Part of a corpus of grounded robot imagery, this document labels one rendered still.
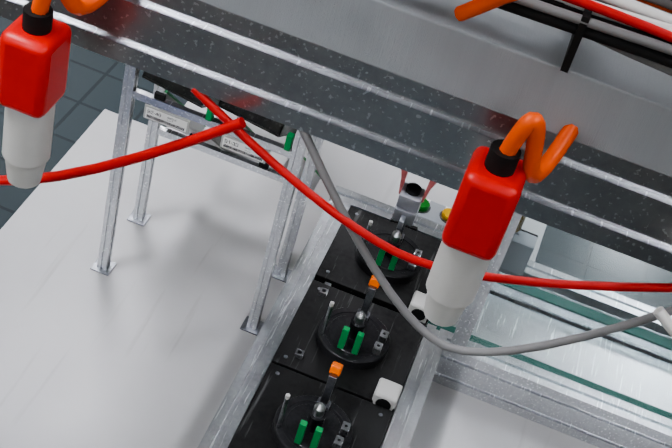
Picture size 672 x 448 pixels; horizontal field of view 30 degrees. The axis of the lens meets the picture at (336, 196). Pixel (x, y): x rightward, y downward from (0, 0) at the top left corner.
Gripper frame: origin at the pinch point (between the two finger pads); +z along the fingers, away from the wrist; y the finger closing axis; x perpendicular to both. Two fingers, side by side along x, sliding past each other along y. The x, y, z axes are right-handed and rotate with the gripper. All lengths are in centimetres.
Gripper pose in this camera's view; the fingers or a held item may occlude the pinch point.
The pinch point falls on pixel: (412, 194)
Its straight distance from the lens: 245.7
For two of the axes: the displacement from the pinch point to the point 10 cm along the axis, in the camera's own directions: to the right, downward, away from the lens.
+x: 0.9, 0.2, 10.0
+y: 9.3, 3.6, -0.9
